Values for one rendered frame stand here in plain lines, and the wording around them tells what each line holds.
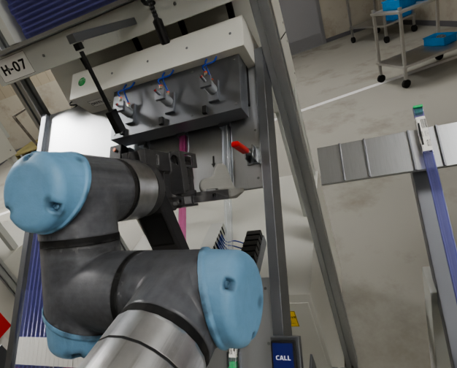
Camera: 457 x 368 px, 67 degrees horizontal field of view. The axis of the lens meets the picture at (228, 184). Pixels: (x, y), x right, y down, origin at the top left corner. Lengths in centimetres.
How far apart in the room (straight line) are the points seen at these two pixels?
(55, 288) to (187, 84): 57
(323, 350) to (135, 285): 88
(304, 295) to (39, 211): 74
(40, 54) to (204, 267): 89
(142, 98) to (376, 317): 129
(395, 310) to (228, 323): 147
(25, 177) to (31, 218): 4
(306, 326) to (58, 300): 79
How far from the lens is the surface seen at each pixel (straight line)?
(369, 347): 160
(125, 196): 38
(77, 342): 37
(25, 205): 35
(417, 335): 163
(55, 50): 104
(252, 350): 70
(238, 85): 76
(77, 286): 34
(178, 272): 27
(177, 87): 83
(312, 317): 101
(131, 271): 30
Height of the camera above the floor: 131
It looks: 26 degrees down
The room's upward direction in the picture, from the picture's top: 20 degrees counter-clockwise
